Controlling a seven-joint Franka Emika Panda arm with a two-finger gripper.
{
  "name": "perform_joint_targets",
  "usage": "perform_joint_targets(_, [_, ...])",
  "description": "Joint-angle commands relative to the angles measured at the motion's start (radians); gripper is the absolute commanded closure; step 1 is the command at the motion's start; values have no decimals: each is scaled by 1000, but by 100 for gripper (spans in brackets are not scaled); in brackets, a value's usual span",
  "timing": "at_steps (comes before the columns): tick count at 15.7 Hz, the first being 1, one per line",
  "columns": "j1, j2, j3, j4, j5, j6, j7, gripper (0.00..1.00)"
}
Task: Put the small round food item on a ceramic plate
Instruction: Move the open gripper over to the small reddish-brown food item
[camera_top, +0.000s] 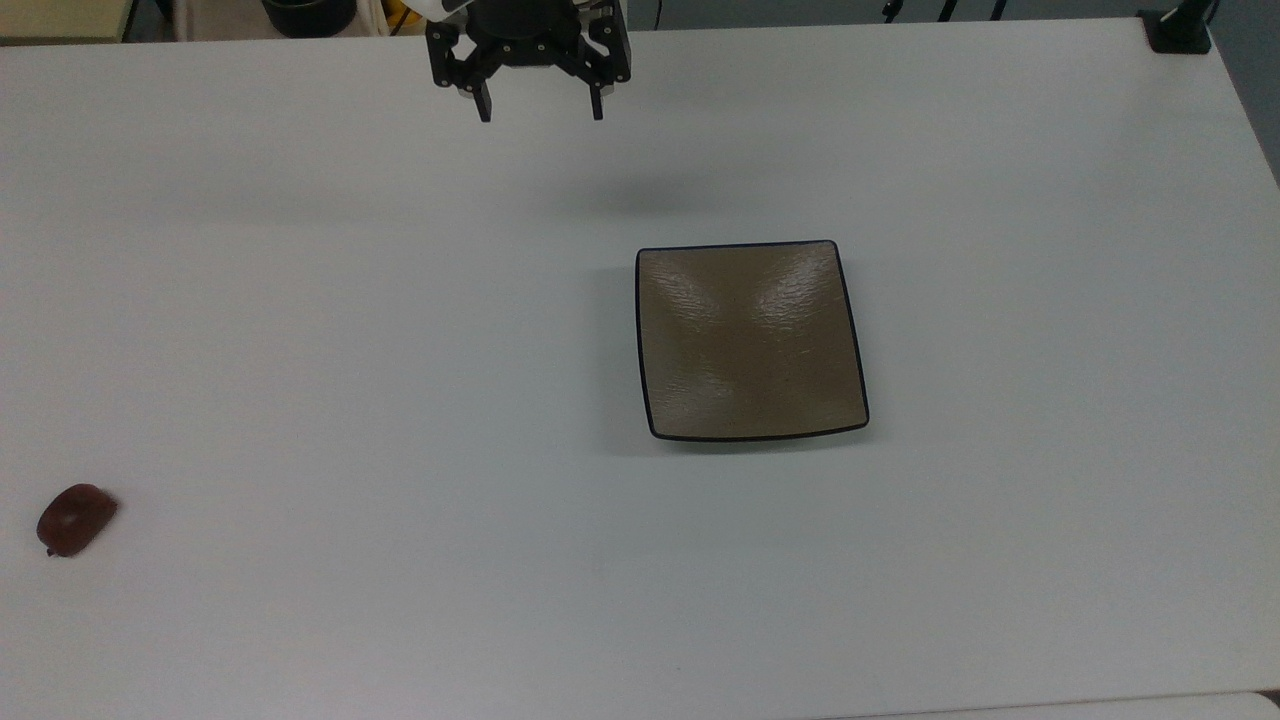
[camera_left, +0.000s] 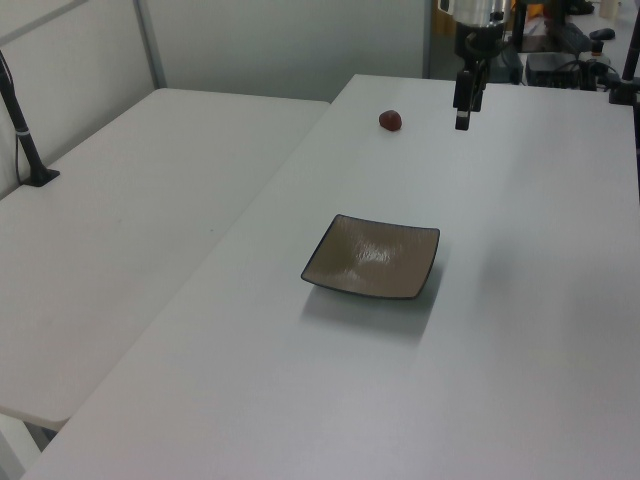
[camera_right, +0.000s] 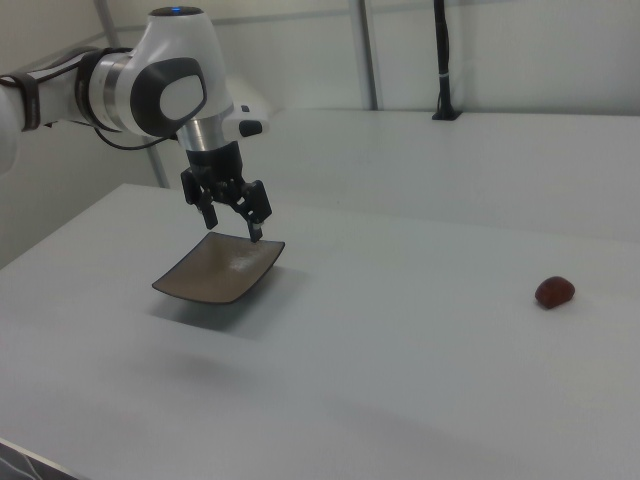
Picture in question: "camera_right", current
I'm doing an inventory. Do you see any black camera pole with clamp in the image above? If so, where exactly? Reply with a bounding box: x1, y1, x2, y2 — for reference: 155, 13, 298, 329
431, 0, 463, 122

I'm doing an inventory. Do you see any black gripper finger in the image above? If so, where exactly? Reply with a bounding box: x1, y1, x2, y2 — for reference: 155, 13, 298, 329
180, 168, 219, 232
224, 178, 274, 245

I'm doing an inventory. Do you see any upright aluminium frame post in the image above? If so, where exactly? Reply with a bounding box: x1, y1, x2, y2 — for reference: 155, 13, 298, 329
356, 0, 380, 111

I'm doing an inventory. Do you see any square brown ceramic plate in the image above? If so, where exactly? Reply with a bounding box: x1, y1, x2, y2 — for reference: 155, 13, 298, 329
151, 231, 287, 306

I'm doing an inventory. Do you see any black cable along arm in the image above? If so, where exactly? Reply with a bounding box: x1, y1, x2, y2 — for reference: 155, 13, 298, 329
0, 47, 181, 152

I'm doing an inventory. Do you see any small reddish-brown round food item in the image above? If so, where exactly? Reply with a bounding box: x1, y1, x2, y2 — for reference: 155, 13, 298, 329
534, 274, 577, 311

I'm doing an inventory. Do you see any black velcro strap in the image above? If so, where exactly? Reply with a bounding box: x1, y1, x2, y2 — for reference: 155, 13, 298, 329
8, 71, 45, 133

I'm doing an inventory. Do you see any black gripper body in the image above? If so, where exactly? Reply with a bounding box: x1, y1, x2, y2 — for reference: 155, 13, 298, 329
185, 141, 247, 202

